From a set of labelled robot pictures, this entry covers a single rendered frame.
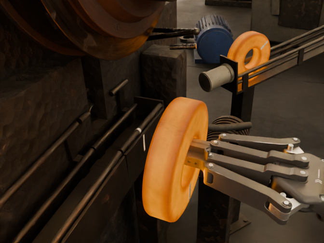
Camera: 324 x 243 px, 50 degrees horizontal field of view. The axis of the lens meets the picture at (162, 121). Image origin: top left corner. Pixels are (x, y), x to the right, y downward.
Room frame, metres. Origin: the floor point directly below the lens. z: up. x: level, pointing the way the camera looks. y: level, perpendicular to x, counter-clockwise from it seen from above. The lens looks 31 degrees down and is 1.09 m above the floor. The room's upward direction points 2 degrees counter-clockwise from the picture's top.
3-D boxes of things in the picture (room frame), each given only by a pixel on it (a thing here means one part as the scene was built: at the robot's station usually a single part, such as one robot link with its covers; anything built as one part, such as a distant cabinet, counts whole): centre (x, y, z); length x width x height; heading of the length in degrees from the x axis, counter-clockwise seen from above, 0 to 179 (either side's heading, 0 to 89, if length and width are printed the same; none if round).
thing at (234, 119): (0.85, -0.18, 0.27); 0.22 x 0.13 x 0.53; 156
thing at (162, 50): (0.83, -0.01, 0.68); 0.11 x 0.08 x 0.24; 66
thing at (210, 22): (2.83, -0.45, 0.17); 0.57 x 0.31 x 0.34; 176
